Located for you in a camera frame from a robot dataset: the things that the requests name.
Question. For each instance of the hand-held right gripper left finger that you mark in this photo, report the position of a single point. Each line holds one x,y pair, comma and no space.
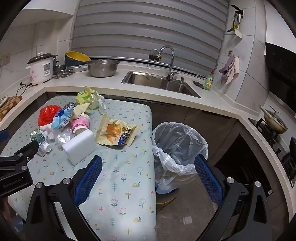
89,178

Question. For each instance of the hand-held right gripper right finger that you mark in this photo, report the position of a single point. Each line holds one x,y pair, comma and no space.
208,180

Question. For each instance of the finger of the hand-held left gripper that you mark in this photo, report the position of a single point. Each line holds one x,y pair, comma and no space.
25,150
3,137

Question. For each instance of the green foil wrapper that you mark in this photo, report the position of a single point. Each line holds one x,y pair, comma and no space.
37,135

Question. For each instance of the small white bottle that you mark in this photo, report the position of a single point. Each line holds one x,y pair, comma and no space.
45,147

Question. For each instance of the white sponge block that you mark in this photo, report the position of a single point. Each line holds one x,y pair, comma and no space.
78,146

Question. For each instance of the clear plastic wrap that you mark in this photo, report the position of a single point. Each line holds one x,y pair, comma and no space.
63,138

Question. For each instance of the red plastic bag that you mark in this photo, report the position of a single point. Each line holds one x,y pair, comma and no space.
46,114

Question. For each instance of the trash bin with clear liner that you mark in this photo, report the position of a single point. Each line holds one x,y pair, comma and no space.
178,143

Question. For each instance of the blue snack bag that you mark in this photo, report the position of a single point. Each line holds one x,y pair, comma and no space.
61,118

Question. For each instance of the yellow snack bag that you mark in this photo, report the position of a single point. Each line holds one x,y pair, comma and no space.
111,131

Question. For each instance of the pink patterned packet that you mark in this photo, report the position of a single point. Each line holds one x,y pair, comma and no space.
81,124

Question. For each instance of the wooden cutting board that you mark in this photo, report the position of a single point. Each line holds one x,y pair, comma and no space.
10,105

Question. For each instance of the small patterned dish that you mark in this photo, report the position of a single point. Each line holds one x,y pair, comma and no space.
2,99

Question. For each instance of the floral tablecloth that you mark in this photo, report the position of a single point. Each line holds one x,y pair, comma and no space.
129,166

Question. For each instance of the beige paper pouch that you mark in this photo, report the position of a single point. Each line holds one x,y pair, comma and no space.
81,109

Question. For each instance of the white plastic bag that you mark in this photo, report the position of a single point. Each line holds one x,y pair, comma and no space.
101,105

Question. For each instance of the white floral rice cooker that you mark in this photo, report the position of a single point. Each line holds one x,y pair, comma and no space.
39,69

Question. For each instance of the black gas stove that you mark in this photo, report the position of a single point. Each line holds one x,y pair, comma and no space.
279,148

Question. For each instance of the yellow green wet wipe pack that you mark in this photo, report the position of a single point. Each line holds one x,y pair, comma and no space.
85,96

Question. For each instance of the steel steamer rack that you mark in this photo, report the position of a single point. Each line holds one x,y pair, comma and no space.
62,73

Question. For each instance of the round steel plate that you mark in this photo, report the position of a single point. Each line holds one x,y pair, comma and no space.
59,67

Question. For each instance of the wok with lid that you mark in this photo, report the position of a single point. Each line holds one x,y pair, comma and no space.
275,121

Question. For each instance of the dark dish scrubber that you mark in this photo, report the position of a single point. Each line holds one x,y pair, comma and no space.
198,84

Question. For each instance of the steel tray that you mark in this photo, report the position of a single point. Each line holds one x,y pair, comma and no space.
77,68

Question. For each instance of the green dish soap bottle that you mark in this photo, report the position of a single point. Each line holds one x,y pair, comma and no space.
209,82

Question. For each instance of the blue and yellow basin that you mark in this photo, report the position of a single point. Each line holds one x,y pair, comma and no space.
76,58

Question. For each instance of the steel colander bowl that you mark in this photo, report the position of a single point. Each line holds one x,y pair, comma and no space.
103,68

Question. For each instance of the beige hanging cloth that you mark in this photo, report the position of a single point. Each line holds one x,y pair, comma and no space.
233,70

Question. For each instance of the purple hanging cloth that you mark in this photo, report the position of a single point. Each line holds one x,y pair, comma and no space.
225,68

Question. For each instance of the stainless steel sink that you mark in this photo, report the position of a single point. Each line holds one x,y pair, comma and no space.
148,80

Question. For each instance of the chrome kitchen faucet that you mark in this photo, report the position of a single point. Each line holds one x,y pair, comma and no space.
170,67

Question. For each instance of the black range hood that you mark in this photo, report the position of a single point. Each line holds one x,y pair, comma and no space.
283,69

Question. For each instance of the hanging kitchen tool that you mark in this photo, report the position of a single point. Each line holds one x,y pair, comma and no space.
236,29

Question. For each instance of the grey window blind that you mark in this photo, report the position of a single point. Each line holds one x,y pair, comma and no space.
143,30

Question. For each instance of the wall power socket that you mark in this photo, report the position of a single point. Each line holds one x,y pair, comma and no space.
5,59

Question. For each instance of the black wall utensil rack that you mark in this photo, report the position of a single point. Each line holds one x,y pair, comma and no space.
238,10

